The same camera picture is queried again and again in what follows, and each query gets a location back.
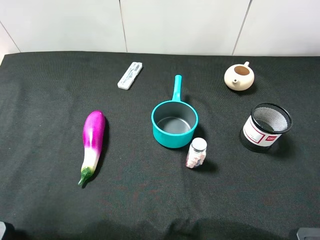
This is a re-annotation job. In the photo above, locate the small jar of pink candy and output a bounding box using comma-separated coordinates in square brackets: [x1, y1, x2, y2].
[185, 137, 207, 169]

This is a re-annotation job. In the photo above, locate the grey device bottom left corner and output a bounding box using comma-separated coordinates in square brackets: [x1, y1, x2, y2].
[0, 221, 7, 240]

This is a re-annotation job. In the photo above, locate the purple toy eggplant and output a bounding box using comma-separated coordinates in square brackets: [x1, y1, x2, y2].
[78, 110, 106, 186]

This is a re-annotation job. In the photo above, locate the grey device bottom right corner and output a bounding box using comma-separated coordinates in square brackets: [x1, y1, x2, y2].
[296, 227, 320, 240]

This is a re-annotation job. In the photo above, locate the cream ceramic teapot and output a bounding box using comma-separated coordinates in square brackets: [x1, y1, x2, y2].
[224, 61, 255, 92]

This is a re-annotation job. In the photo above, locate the grey device corner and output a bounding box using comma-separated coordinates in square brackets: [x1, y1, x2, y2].
[0, 221, 7, 240]
[296, 227, 320, 240]

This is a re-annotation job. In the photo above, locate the teal toy saucepan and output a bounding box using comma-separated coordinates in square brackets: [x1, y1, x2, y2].
[151, 74, 199, 149]

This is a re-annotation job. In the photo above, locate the black mesh pen holder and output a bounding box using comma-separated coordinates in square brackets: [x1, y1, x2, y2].
[239, 102, 293, 153]

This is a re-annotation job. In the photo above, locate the black table cloth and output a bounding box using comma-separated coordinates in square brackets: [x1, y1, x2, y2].
[0, 52, 320, 240]

